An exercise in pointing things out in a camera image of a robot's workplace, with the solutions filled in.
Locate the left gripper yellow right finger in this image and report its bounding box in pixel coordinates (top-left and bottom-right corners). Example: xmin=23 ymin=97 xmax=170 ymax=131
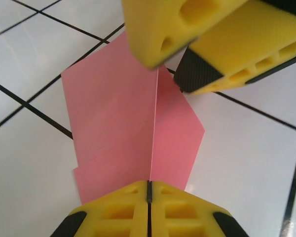
xmin=149 ymin=181 xmax=250 ymax=237

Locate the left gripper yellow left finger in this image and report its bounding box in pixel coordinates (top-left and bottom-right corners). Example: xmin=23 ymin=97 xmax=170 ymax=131
xmin=50 ymin=180 xmax=148 ymax=237

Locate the pink paper sheet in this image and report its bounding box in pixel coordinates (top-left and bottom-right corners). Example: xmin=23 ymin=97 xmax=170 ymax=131
xmin=61 ymin=31 xmax=206 ymax=205

